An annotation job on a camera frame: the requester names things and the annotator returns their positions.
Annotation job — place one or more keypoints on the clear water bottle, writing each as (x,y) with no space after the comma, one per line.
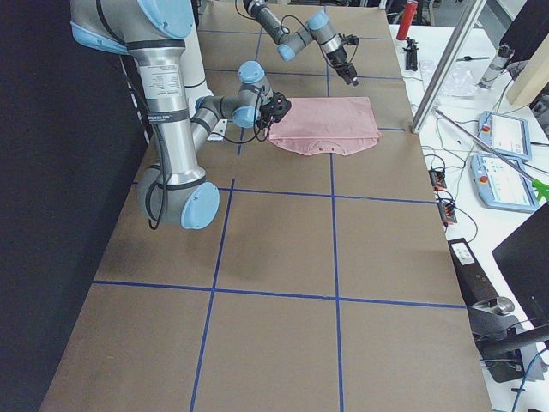
(497,66)

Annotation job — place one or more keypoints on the aluminium frame post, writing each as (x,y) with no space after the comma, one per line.
(457,39)

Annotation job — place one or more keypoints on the black equipment box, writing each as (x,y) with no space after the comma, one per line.
(474,283)

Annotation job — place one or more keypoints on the pink Snoopy t-shirt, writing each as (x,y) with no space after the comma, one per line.
(315,126)

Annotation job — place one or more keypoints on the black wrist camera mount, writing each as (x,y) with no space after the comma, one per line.
(351,39)

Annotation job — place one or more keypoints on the clear plastic bag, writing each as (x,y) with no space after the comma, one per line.
(459,82)

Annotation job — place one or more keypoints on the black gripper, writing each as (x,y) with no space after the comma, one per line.
(340,58)
(274,112)

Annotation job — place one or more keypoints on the black folded tripod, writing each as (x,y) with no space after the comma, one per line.
(411,58)

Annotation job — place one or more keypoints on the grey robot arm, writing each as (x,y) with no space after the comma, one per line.
(292,36)
(175,190)

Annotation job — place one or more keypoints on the far blue teach pendant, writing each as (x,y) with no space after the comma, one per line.
(505,134)

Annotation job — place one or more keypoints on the far orange connector block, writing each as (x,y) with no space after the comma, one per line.
(437,178)

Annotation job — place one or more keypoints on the black monitor on stand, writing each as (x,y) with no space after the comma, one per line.
(504,344)

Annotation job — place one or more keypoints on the near blue teach pendant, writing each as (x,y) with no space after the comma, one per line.
(499,186)

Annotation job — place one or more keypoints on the orange connector block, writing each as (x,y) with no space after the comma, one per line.
(437,178)
(446,207)

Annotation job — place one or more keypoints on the red bottle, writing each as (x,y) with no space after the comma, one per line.
(406,21)

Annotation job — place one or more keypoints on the near orange connector block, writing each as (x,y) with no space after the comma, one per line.
(446,207)

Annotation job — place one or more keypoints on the blue teach pendant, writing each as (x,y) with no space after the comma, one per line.
(505,134)
(499,186)

